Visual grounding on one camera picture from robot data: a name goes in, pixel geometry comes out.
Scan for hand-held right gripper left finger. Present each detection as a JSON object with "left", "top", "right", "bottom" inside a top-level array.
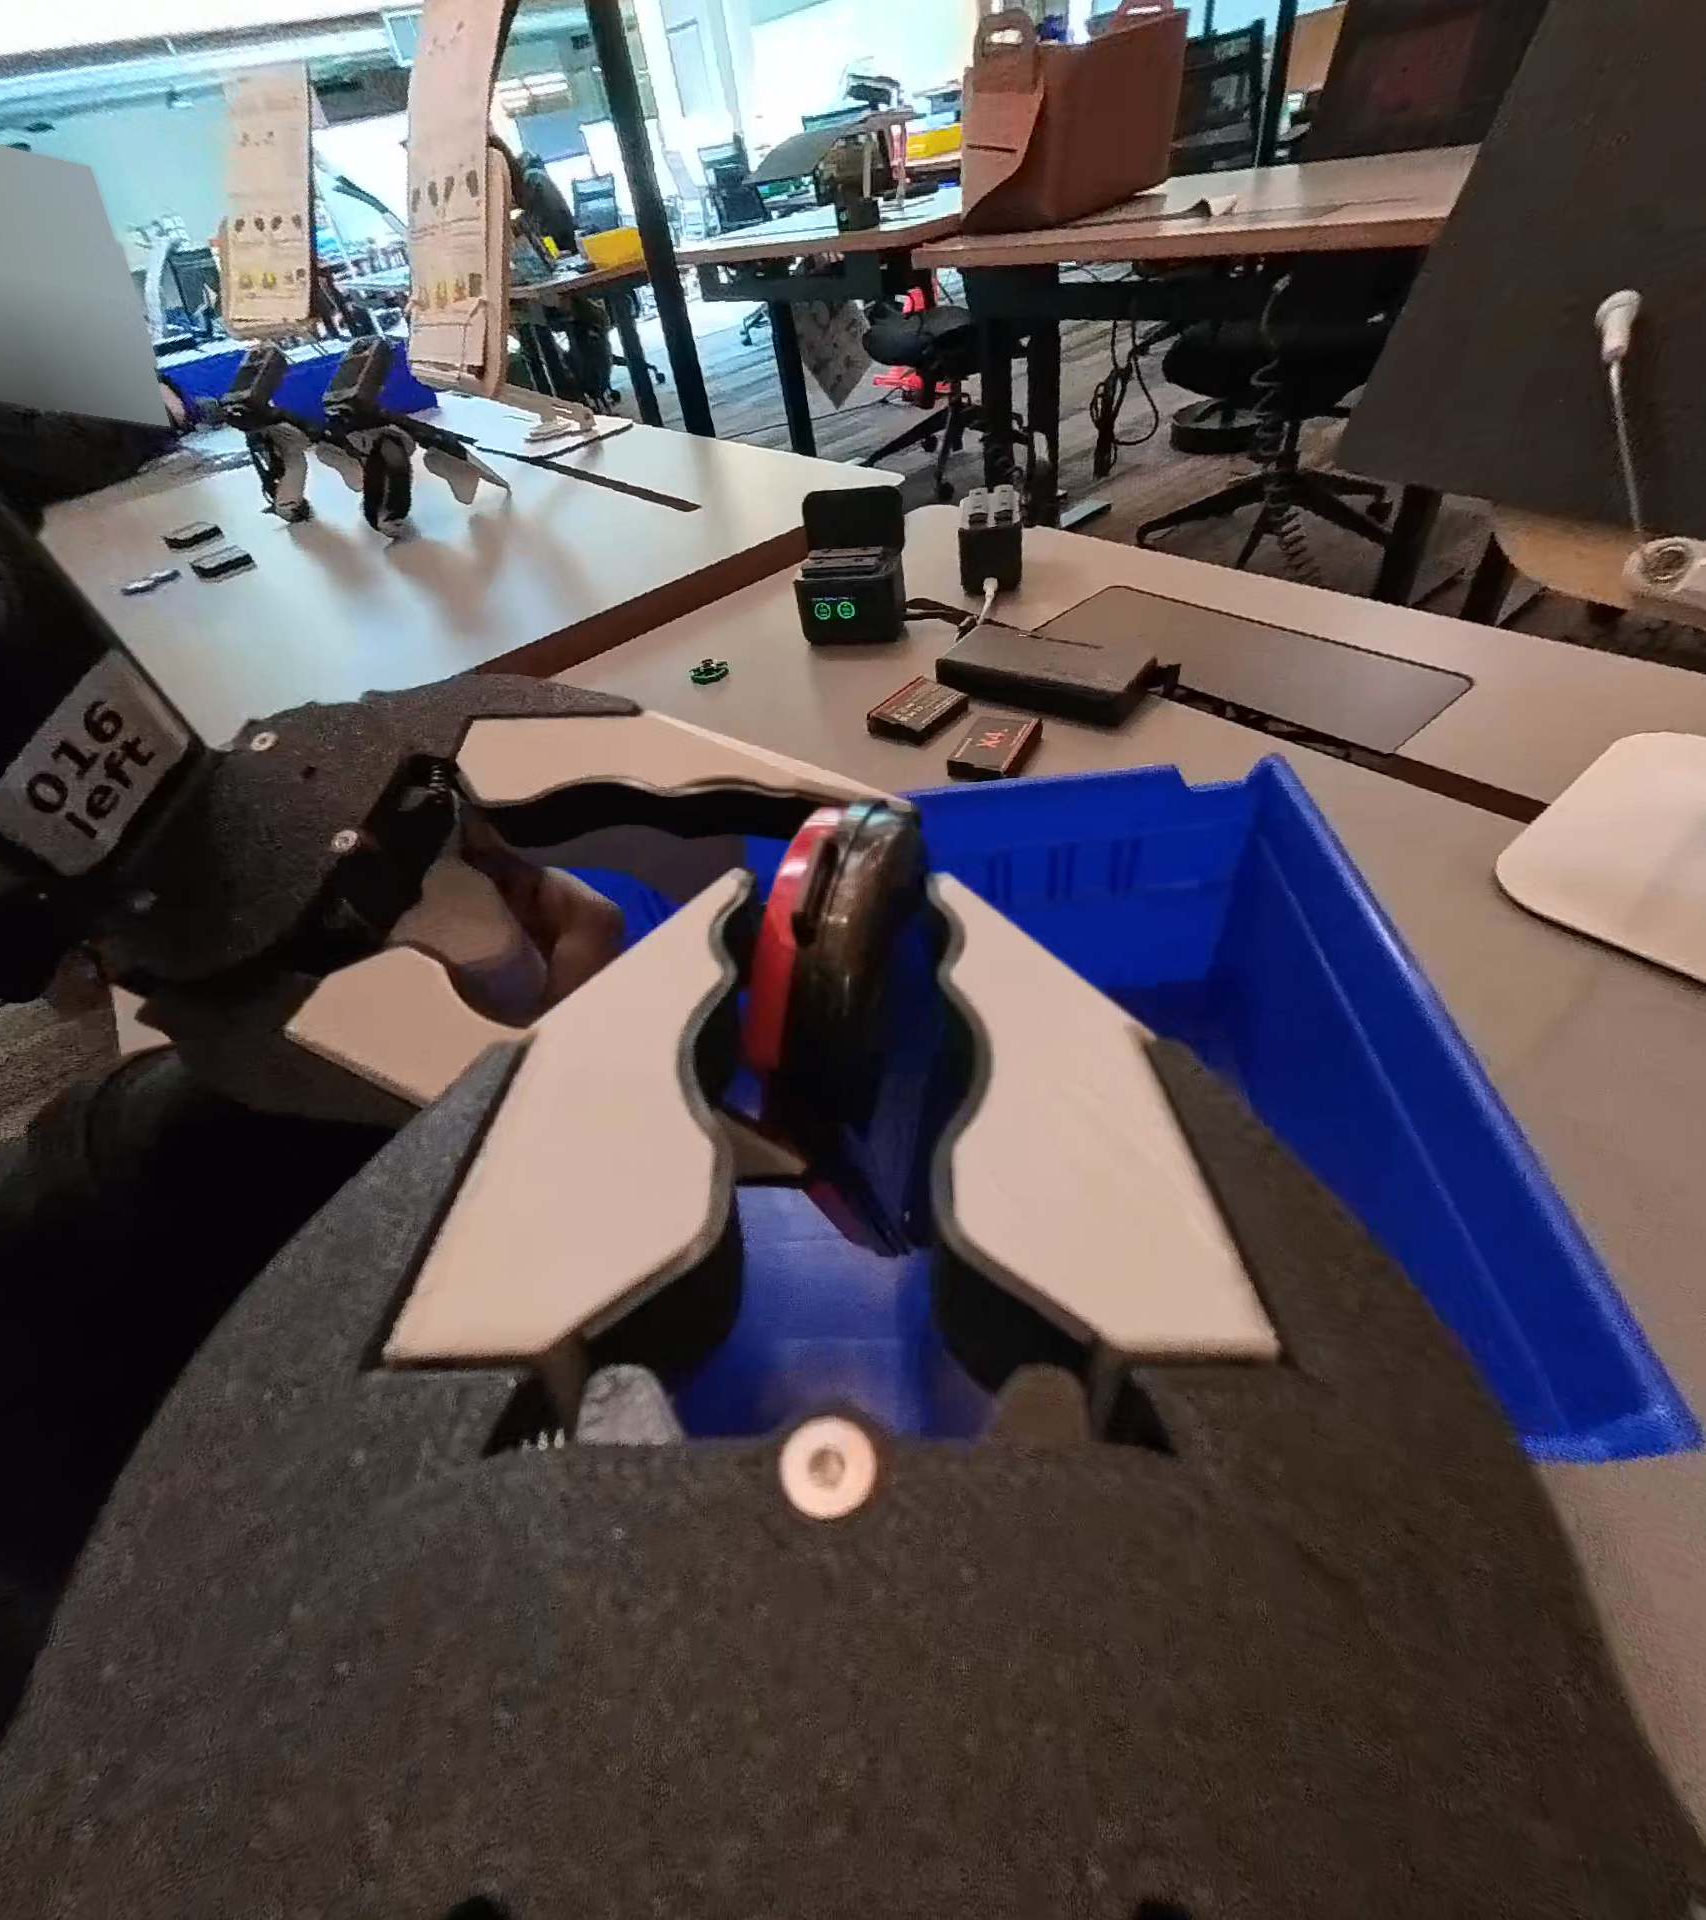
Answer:
[{"left": 380, "top": 872, "right": 766, "bottom": 1404}]

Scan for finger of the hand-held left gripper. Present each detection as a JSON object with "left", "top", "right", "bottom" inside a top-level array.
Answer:
[
  {"left": 453, "top": 709, "right": 891, "bottom": 843},
  {"left": 286, "top": 945, "right": 555, "bottom": 1078}
]

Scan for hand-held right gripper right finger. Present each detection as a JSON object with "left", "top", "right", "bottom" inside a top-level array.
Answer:
[{"left": 927, "top": 872, "right": 1282, "bottom": 1409}]

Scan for blue plastic bin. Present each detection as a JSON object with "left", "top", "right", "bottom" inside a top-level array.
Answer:
[
  {"left": 169, "top": 336, "right": 435, "bottom": 427},
  {"left": 551, "top": 754, "right": 1706, "bottom": 1465}
]

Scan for red handheld game toy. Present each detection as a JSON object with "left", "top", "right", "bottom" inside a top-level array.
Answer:
[{"left": 744, "top": 798, "right": 933, "bottom": 1255}]

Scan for person's left hand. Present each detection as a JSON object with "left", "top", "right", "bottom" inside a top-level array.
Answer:
[{"left": 450, "top": 832, "right": 630, "bottom": 1030}]

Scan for black charging case green lights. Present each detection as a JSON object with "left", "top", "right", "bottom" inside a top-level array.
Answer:
[{"left": 791, "top": 486, "right": 907, "bottom": 650}]

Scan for black red battery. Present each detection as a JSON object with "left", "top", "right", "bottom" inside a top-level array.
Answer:
[
  {"left": 946, "top": 712, "right": 1047, "bottom": 783},
  {"left": 864, "top": 674, "right": 972, "bottom": 744}
]

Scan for white laptop stand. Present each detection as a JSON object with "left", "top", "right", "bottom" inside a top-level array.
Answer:
[
  {"left": 491, "top": 382, "right": 637, "bottom": 446},
  {"left": 1494, "top": 536, "right": 1706, "bottom": 1030}
]

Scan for idle hand-held gripper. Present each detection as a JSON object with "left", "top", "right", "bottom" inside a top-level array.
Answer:
[
  {"left": 214, "top": 344, "right": 317, "bottom": 525},
  {"left": 322, "top": 336, "right": 510, "bottom": 539}
]

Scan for small black charger dock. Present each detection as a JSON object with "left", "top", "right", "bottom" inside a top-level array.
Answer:
[{"left": 958, "top": 482, "right": 1028, "bottom": 599}]

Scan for black flat power hub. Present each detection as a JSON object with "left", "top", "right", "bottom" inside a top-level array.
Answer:
[{"left": 933, "top": 623, "right": 1162, "bottom": 730}]

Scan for printed cardboard sheet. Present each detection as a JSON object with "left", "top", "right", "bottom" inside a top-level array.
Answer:
[{"left": 800, "top": 301, "right": 873, "bottom": 404}]

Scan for black office chair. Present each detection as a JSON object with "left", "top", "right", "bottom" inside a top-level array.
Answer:
[
  {"left": 1137, "top": 292, "right": 1440, "bottom": 572},
  {"left": 859, "top": 292, "right": 982, "bottom": 461}
]

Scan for dark desk flap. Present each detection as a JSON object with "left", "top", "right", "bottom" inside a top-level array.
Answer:
[{"left": 1035, "top": 585, "right": 1473, "bottom": 756}]

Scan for black metal pole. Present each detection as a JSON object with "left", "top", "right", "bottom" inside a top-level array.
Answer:
[{"left": 586, "top": 0, "right": 717, "bottom": 438}]

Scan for cardboard instruction board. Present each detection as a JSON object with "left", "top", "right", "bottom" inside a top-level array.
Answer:
[
  {"left": 406, "top": 0, "right": 520, "bottom": 378},
  {"left": 222, "top": 61, "right": 315, "bottom": 341}
]

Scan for brown cardboard box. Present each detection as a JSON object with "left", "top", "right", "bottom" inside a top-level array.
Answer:
[{"left": 960, "top": 0, "right": 1190, "bottom": 235}]

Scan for large black board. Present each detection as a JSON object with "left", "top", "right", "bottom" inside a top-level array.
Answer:
[{"left": 1336, "top": 0, "right": 1706, "bottom": 534}]

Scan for white-tipped wire clip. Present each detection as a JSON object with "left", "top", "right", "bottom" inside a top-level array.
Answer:
[{"left": 1593, "top": 288, "right": 1654, "bottom": 543}]

